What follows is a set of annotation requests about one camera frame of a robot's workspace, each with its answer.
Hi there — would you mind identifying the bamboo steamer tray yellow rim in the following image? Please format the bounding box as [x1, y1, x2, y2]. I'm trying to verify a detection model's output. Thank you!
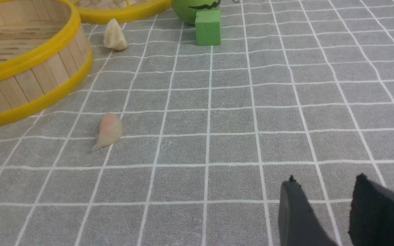
[0, 0, 93, 126]

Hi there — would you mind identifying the grey checked tablecloth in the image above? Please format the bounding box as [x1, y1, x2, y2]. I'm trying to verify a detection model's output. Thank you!
[0, 0, 394, 246]

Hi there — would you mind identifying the pink dumpling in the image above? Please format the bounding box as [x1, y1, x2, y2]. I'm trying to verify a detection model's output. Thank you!
[92, 113, 123, 152]

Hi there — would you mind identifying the green foam cube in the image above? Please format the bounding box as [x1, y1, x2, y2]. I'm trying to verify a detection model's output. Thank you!
[195, 10, 221, 46]

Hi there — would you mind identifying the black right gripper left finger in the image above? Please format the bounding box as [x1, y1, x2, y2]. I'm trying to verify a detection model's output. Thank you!
[278, 175, 337, 246]

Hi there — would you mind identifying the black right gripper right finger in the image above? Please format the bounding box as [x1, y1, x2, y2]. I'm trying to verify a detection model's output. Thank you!
[349, 173, 394, 246]

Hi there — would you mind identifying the green toy watermelon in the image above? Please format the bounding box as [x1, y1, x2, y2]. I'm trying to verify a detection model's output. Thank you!
[171, 0, 221, 25]

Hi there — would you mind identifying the woven bamboo steamer lid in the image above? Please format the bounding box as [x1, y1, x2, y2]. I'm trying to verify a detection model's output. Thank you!
[70, 0, 171, 25]

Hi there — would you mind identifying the white dumpling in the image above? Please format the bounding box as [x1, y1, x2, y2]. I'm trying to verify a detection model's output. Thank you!
[103, 19, 128, 51]

